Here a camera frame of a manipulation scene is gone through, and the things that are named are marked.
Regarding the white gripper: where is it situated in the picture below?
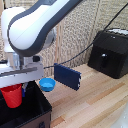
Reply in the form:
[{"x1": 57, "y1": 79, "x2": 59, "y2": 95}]
[{"x1": 0, "y1": 53, "x2": 45, "y2": 98}]

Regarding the red plastic cup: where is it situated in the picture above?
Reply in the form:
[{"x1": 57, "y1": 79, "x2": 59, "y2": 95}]
[{"x1": 0, "y1": 83, "x2": 24, "y2": 109}]

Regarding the black open storage bin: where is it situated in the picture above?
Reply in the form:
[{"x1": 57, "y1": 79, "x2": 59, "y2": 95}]
[{"x1": 0, "y1": 80, "x2": 53, "y2": 128}]

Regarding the blue plastic bowl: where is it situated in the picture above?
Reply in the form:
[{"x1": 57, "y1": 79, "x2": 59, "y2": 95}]
[{"x1": 38, "y1": 77, "x2": 57, "y2": 93}]

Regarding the dark blue rectangular box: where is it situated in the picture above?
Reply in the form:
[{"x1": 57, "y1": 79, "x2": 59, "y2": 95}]
[{"x1": 53, "y1": 62, "x2": 83, "y2": 91}]

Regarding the black cable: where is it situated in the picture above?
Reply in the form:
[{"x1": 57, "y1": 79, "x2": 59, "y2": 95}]
[{"x1": 43, "y1": 1, "x2": 128, "y2": 69}]

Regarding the black case with handle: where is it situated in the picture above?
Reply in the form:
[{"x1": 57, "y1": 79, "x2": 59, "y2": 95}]
[{"x1": 87, "y1": 28, "x2": 128, "y2": 80}]

